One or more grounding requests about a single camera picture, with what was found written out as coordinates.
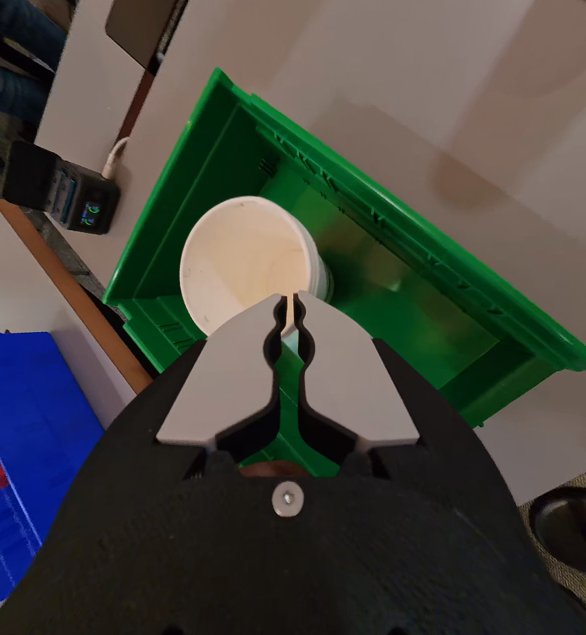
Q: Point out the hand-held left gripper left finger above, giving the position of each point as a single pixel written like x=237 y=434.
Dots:
x=218 y=392

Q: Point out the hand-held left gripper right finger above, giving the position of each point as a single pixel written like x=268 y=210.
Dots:
x=357 y=392

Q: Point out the green plastic bin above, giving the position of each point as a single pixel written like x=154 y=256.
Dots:
x=412 y=317

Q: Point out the large blue plastic bin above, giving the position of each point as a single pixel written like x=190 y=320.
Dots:
x=35 y=421

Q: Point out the black round bin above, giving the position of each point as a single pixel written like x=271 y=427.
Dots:
x=575 y=536

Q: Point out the black charging hub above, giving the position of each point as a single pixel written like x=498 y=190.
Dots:
x=35 y=173

